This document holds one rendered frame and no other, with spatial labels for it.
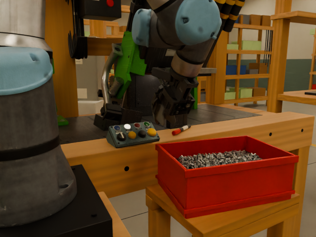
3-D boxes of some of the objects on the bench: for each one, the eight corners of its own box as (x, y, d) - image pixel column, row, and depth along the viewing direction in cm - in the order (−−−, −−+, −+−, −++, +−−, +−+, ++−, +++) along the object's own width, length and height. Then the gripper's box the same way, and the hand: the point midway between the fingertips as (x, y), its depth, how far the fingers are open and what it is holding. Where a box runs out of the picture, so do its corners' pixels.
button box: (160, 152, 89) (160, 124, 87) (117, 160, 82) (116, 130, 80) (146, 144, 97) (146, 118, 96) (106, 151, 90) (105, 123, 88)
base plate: (262, 118, 134) (263, 114, 133) (6, 158, 79) (5, 151, 78) (206, 106, 169) (206, 103, 169) (2, 128, 114) (2, 123, 114)
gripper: (178, 83, 65) (153, 141, 79) (208, 82, 70) (179, 137, 83) (163, 62, 70) (142, 120, 84) (191, 62, 75) (167, 117, 88)
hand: (158, 119), depth 84 cm, fingers closed
